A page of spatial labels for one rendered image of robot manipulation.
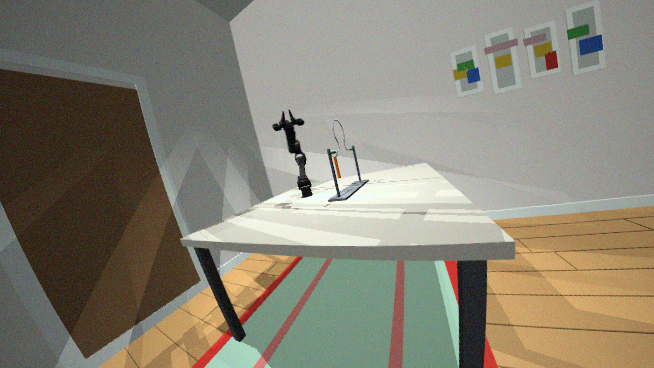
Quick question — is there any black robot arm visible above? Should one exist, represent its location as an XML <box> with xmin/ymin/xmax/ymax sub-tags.
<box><xmin>287</xmin><ymin>135</ymin><xmax>313</xmax><ymax>198</ymax></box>

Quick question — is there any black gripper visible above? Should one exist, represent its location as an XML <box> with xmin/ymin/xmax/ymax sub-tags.
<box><xmin>272</xmin><ymin>110</ymin><xmax>304</xmax><ymax>138</ymax></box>

